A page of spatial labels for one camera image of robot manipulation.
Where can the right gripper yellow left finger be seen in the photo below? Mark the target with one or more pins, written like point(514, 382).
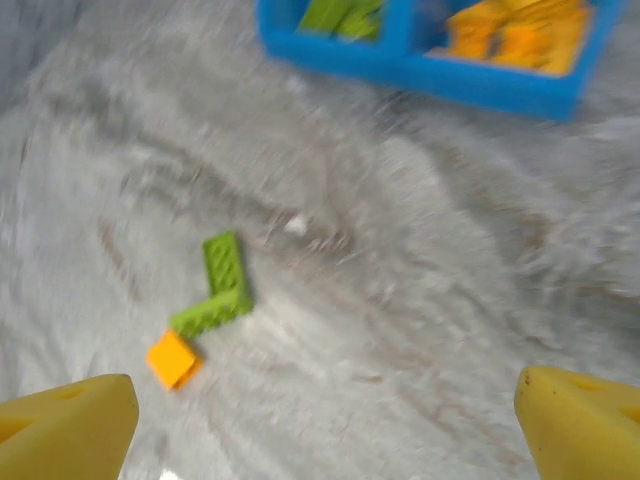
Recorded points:
point(60, 430)

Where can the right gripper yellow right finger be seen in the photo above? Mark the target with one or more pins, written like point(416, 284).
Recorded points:
point(585, 430)

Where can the orange lego window frame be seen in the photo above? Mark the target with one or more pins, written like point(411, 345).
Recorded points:
point(530, 45)

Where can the green lego brick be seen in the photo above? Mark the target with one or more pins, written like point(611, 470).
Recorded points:
point(227, 267)
point(202, 316)
point(320, 15)
point(362, 22)

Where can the orange lego brick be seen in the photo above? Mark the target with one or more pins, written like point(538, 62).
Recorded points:
point(172, 361)

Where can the blue divided plastic bin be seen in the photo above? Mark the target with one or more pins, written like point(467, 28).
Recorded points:
point(500, 85)

